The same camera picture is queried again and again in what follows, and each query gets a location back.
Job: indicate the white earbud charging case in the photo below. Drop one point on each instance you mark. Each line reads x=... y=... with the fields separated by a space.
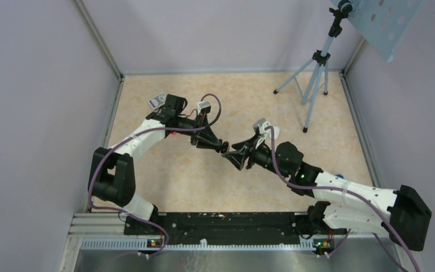
x=276 y=132

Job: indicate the grey playing card box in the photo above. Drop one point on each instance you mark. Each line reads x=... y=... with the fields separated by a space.
x=157 y=101

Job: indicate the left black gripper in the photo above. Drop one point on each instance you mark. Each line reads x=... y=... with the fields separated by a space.
x=206 y=139

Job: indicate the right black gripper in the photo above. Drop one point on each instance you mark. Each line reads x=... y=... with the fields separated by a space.
x=249 y=148

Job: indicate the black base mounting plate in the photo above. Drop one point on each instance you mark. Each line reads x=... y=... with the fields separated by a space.
x=231 y=228

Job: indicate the black earbud charging case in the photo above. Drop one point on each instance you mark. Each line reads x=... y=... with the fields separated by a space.
x=224 y=147

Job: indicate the light blue tripod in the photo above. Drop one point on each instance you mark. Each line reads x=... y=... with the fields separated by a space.
x=320 y=58

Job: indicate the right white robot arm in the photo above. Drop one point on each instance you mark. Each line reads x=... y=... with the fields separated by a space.
x=341 y=204

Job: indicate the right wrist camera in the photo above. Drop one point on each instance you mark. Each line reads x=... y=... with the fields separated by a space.
x=260 y=128

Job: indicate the white cable duct rail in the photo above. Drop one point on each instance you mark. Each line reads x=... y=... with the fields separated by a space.
x=140 y=244

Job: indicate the perforated blue metal panel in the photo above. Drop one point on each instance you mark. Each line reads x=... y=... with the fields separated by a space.
x=381 y=22

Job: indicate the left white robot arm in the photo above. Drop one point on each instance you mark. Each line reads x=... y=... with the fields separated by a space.
x=112 y=175

